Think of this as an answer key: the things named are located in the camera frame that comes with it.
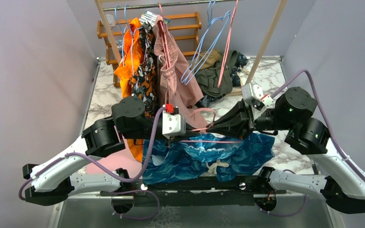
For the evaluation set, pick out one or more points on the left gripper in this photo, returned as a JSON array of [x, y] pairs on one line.
[[190, 132]]

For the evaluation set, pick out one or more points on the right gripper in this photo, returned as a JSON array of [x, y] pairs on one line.
[[238, 121]]

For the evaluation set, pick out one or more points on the pink wire hanger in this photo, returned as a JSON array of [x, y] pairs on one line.
[[227, 46], [213, 121]]

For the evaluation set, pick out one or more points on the blue patterned shorts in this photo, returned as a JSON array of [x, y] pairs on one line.
[[185, 161]]

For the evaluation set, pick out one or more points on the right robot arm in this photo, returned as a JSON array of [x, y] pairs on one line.
[[342, 187]]

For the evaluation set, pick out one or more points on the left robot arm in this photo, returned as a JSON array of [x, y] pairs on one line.
[[57, 179]]

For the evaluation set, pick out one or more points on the pink shorts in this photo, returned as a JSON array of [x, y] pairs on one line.
[[171, 89]]

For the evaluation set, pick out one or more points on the camouflage patterned shorts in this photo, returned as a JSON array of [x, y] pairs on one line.
[[144, 80]]

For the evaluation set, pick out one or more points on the orange shorts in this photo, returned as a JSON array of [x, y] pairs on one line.
[[123, 71]]

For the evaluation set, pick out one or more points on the hanger holding pink shorts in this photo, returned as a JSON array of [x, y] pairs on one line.
[[164, 37]]

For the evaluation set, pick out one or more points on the olive green garment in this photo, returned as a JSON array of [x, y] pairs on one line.
[[208, 78]]

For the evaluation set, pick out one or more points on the dark navy patterned garment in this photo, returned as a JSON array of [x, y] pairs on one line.
[[207, 100]]

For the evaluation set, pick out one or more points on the tan garment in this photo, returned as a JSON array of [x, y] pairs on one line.
[[209, 58]]

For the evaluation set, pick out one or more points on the pink mat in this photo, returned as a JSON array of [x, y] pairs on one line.
[[123, 159]]

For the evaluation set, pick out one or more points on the blue lidded jar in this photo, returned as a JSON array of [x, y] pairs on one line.
[[120, 47]]

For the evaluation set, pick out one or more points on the marker pen pack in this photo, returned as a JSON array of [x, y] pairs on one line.
[[148, 17]]

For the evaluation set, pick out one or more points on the wooden shelf unit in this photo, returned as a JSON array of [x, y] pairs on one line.
[[184, 27]]

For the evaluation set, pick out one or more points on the clear plastic cup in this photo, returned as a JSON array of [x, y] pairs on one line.
[[111, 21]]

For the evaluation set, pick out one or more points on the wooden clothes rack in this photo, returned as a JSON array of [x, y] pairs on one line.
[[262, 49]]

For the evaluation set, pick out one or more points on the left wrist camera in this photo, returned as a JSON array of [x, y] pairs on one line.
[[173, 123]]

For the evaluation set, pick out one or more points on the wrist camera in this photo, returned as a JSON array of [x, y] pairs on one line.
[[173, 123], [254, 96]]

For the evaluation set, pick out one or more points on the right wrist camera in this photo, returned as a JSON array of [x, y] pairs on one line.
[[254, 96]]

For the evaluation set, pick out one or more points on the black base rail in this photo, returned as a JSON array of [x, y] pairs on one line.
[[202, 191]]

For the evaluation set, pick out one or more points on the blue wire hanger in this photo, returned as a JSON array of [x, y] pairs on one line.
[[207, 43]]

